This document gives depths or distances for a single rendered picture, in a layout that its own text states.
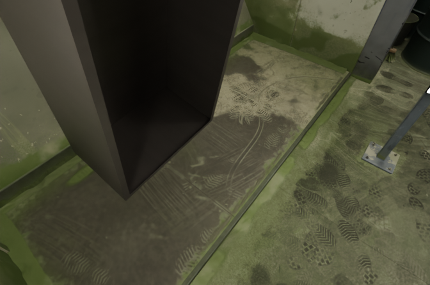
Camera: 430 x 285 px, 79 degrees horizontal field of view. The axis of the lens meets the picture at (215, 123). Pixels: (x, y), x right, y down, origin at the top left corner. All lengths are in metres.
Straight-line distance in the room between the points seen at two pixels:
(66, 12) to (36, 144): 1.47
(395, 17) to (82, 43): 2.29
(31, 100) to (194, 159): 1.05
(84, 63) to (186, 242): 1.18
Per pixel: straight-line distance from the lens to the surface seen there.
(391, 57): 3.22
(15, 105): 1.90
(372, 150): 2.18
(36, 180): 1.99
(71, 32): 0.53
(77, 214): 1.78
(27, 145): 1.91
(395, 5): 2.51
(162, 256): 1.55
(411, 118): 1.90
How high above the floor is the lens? 1.51
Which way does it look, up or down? 47 degrees down
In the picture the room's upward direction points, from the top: straight up
